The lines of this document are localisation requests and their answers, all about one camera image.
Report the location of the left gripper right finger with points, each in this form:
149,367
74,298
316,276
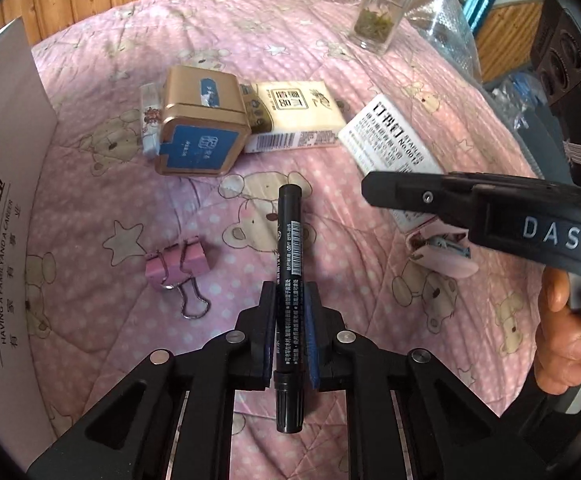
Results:
322,325

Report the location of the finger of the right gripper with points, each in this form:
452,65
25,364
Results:
447,196

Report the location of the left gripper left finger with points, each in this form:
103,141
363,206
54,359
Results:
253,369

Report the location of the black marker pen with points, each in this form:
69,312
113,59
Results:
289,373

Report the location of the red staples box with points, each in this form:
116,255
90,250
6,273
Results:
380,139

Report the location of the pink binder clip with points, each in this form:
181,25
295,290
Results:
177,266

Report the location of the gold blue tin box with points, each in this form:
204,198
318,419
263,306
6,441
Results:
204,123

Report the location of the clear toothpick tube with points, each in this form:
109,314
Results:
150,101

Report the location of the person right hand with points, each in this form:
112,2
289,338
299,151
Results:
557,365

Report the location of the pink bear quilt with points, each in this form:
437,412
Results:
101,207

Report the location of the cream cardboard packet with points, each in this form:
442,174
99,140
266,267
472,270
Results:
289,115

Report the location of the clear plastic bag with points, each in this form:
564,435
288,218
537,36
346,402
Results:
442,24

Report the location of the glass tea bottle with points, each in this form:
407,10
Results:
376,24

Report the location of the white cardboard box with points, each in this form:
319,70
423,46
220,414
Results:
27,123

